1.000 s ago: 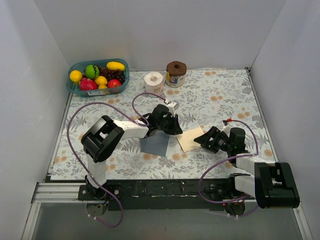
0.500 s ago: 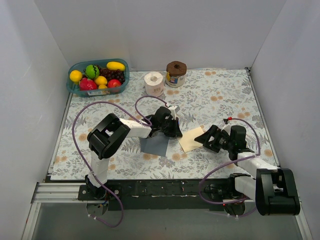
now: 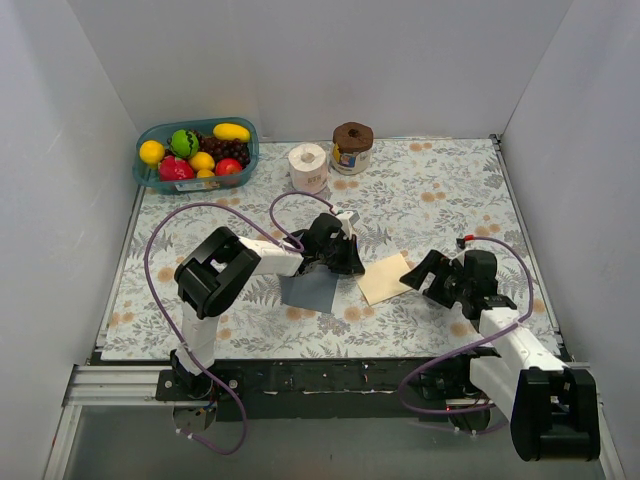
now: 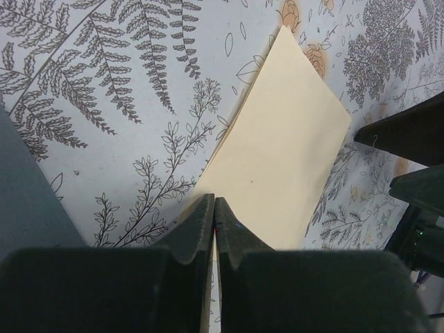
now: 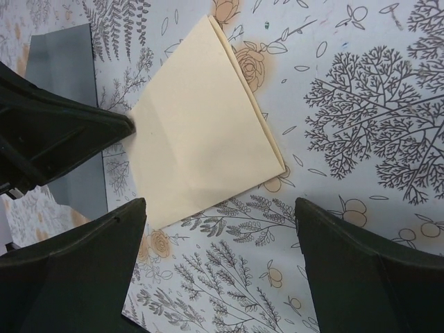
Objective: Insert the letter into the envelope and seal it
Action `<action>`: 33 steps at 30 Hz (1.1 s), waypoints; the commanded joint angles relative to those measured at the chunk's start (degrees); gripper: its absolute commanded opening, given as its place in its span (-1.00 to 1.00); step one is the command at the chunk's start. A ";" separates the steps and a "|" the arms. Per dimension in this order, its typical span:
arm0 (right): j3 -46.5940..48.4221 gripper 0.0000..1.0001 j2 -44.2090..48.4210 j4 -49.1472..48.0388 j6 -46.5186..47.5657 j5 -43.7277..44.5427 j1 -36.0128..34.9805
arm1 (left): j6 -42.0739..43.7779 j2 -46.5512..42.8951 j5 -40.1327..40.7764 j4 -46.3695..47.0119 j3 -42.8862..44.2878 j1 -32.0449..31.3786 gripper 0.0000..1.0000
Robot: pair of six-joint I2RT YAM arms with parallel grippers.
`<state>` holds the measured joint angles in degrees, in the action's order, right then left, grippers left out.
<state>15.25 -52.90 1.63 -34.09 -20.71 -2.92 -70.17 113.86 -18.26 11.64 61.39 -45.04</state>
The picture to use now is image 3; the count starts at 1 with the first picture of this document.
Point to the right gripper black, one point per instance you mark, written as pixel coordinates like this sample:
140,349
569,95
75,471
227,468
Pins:
441,278

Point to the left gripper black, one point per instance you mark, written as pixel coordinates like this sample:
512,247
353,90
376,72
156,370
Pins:
342,255

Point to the cream letter paper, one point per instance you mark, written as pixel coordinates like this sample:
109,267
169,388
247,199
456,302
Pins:
381,280

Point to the grey envelope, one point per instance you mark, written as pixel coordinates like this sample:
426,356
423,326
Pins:
313,291

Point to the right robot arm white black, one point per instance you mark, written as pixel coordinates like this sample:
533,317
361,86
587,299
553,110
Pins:
551,407

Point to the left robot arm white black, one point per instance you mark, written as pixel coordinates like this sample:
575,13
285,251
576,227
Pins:
215,273

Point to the floral table mat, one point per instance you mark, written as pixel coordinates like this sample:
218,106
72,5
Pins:
417,195

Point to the white toilet paper roll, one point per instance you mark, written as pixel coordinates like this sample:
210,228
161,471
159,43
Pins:
308,168

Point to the brown toilet paper roll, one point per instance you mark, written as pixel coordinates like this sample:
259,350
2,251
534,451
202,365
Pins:
352,148

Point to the red apple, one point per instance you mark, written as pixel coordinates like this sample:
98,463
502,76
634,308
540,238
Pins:
228,166

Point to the dark purple grapes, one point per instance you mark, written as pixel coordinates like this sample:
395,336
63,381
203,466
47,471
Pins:
221,149

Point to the small yellow fruit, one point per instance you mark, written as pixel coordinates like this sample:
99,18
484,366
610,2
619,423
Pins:
205,173

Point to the yellow mango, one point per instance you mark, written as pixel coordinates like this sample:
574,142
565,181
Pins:
231,132

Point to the yellow lemon centre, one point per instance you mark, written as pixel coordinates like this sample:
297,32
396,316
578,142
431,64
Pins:
202,161

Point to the yellow lemon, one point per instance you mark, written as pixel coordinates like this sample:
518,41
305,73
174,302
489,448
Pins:
151,153
202,161

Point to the pink dragon fruit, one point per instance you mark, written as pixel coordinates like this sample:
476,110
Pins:
173,168

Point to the green watermelon ball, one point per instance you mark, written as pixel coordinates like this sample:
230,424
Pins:
184,143

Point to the teal plastic fruit basket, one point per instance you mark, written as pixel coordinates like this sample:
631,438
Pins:
148,177

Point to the yellow lemon left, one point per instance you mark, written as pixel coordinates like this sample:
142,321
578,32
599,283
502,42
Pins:
151,153

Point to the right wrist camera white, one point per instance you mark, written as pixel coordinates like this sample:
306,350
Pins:
457,255

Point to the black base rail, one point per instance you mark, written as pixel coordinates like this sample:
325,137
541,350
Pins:
327,388

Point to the aluminium frame rail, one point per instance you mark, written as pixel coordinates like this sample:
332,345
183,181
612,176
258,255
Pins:
113,426

